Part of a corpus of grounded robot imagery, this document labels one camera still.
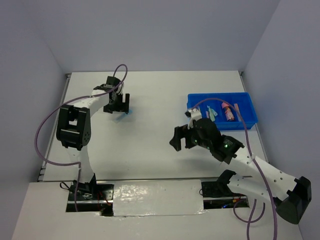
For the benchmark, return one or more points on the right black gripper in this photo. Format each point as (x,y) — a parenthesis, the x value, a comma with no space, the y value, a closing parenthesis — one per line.
(180,132)

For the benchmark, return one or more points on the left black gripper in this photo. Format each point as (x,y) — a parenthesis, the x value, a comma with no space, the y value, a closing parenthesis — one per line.
(123,107)

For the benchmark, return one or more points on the blue capped clear tube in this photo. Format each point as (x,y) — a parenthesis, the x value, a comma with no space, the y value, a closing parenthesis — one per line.
(123,116)

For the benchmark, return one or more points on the light blue eraser stick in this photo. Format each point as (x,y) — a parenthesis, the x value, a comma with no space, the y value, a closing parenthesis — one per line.
(212,110)

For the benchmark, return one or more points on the pink capped glue bottle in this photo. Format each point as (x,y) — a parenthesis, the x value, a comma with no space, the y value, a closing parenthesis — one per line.
(227,112)

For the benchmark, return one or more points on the orange capped clear tube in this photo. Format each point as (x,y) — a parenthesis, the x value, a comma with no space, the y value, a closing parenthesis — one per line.
(237,109)

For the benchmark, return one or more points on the green eraser stick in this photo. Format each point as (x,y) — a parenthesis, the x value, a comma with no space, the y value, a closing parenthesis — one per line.
(212,116)

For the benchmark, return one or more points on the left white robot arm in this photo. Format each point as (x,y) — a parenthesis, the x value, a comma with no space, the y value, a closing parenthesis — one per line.
(74,126)

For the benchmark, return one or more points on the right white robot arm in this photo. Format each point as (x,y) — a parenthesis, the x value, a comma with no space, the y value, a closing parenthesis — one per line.
(245,173)

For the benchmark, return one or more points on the blue divided plastic bin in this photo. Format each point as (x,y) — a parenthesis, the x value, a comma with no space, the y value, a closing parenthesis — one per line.
(243,99)

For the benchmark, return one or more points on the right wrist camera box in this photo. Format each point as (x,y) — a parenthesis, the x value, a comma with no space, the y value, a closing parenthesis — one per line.
(193,115)

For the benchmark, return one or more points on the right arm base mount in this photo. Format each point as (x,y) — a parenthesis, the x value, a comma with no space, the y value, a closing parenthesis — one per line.
(217,195)

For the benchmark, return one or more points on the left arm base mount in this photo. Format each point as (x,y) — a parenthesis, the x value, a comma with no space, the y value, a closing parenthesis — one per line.
(99,200)

